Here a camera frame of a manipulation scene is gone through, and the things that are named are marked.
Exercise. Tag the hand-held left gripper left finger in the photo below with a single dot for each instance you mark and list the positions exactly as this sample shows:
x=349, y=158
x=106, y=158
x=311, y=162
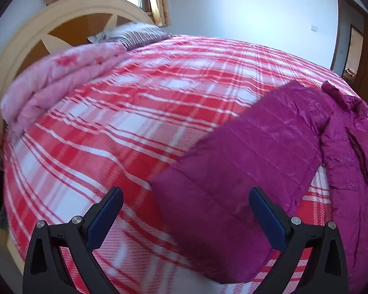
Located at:
x=101, y=219

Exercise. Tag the red plaid bed sheet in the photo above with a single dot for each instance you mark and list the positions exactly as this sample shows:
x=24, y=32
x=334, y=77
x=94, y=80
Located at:
x=135, y=122

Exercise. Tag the cream wooden headboard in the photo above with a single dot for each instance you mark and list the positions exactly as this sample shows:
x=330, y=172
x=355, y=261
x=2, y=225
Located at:
x=27, y=52

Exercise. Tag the white wall switch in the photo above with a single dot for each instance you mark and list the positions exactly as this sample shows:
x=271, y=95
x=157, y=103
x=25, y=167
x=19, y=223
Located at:
x=314, y=28

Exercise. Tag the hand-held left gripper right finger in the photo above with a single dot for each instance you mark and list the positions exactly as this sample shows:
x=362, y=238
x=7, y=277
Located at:
x=271, y=220

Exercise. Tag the magenta puffer jacket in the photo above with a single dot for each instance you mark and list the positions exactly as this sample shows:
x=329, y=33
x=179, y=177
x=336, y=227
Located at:
x=257, y=165

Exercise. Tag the brown wooden door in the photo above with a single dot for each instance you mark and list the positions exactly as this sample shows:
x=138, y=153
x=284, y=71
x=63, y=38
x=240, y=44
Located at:
x=357, y=46

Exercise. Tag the pink floral folded quilt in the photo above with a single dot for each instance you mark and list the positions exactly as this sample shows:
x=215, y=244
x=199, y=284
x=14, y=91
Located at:
x=58, y=76

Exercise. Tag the striped pillow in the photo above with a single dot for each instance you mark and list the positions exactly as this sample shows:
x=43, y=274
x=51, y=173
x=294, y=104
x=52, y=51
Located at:
x=132, y=34

